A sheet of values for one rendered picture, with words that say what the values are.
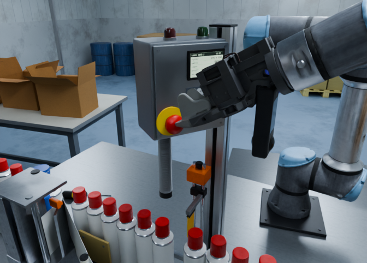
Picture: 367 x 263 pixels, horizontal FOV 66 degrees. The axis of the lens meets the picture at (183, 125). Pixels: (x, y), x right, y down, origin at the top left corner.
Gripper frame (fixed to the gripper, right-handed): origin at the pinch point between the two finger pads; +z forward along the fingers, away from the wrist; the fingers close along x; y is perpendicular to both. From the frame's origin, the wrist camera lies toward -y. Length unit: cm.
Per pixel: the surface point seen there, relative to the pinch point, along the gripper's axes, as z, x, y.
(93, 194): 35.4, -0.9, -8.0
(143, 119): 9.9, -2.5, 4.0
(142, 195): 57, -35, -25
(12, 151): 314, -125, 29
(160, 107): 3.1, -0.5, 4.7
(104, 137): 258, -205, -3
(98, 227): 38.2, 0.7, -16.5
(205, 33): -7.3, -9.9, 13.6
